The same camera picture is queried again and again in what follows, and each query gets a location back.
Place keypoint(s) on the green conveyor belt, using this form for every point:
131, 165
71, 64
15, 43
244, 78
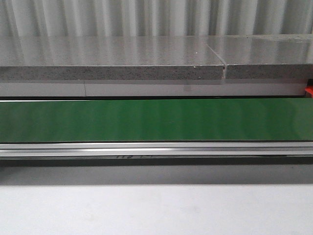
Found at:
234, 119

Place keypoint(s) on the grey stone slab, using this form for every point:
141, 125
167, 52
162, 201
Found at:
193, 58

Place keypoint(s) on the red plastic part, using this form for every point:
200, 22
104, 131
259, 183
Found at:
309, 89

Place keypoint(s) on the white curtain backdrop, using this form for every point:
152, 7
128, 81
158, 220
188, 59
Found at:
154, 17

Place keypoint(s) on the aluminium conveyor side rail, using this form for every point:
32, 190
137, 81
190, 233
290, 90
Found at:
154, 150

